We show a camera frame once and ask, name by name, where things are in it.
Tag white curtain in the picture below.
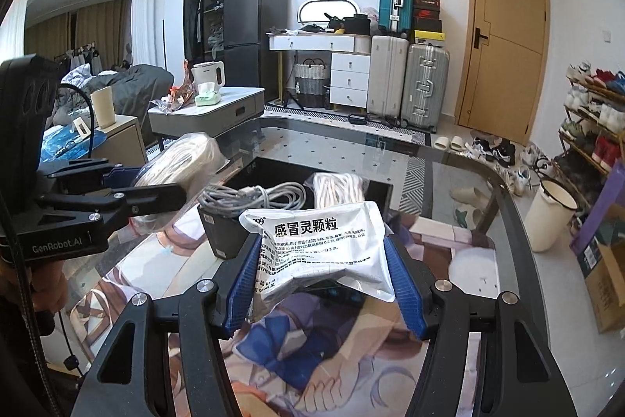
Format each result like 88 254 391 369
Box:
132 0 170 72

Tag silver medicine sachet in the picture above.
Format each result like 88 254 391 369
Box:
239 201 397 321

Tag woven basket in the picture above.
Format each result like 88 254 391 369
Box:
294 58 332 108

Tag dark duvet bed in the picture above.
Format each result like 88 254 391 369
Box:
54 63 175 126

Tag pile of loose shoes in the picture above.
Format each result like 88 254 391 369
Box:
432 131 555 199

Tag clear red snack bag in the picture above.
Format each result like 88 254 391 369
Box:
149 61 199 113

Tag silver suitcase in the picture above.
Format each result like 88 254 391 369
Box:
400 42 450 135

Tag teal suitcase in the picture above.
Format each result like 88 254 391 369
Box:
378 0 416 38

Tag shoe rack with shoes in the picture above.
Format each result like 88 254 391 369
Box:
559 60 625 198

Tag beige cup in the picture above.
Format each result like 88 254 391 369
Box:
90 86 117 129

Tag wooden shoe rack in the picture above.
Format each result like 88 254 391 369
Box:
557 73 625 203

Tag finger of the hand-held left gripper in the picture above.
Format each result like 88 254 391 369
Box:
34 159 143 188
36 183 187 228

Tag white suitcase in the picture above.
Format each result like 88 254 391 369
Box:
367 35 410 121

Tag brown curtain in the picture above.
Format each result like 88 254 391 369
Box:
24 0 133 72

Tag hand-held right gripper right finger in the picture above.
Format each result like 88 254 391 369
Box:
383 234 580 417

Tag white electric kettle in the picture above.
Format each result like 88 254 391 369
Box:
190 61 226 98

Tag white enamel bucket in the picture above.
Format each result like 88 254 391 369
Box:
525 179 580 253

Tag wooden door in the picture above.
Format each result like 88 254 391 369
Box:
453 0 546 146

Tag grey side table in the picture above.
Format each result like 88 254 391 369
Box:
148 86 266 141

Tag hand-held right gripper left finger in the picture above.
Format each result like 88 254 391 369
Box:
72 232 265 417

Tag white dressing desk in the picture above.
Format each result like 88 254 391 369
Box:
267 29 373 110

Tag stack of shoe boxes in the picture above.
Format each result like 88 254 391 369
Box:
412 0 447 46

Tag white charging cable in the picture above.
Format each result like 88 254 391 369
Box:
198 182 309 216

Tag oval mirror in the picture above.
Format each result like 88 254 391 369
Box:
298 0 360 30

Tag bagged white round cable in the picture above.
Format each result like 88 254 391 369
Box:
310 172 368 209

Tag dark grey refrigerator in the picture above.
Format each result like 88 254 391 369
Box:
223 0 289 98

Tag person's left hand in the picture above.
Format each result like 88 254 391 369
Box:
29 258 72 313

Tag purple board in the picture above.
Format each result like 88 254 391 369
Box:
569 187 625 253

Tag green wipes packet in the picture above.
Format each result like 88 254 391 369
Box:
195 86 223 107

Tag beige slippers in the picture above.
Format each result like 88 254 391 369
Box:
449 185 490 209

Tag open cardboard box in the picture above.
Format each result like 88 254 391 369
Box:
576 226 625 335

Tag printed desk mat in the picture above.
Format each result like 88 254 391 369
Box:
68 197 495 417

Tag wooden nightstand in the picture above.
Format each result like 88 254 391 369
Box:
44 114 148 175

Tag black cardboard box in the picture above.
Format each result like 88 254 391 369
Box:
198 156 395 260

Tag blue plastic bag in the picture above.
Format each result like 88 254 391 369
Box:
41 127 106 162

